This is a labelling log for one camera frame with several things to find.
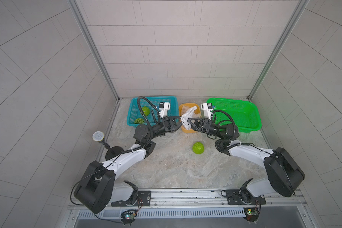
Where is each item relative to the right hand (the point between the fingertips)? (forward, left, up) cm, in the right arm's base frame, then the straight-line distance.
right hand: (188, 126), depth 62 cm
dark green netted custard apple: (+22, +30, -23) cm, 44 cm away
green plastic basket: (+28, -46, -32) cm, 63 cm away
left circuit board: (-28, +30, -28) cm, 50 cm away
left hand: (0, +1, +2) cm, 2 cm away
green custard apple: (+2, -6, -26) cm, 27 cm away
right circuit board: (-30, -28, -34) cm, 54 cm away
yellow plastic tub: (+36, -1, -28) cm, 46 cm away
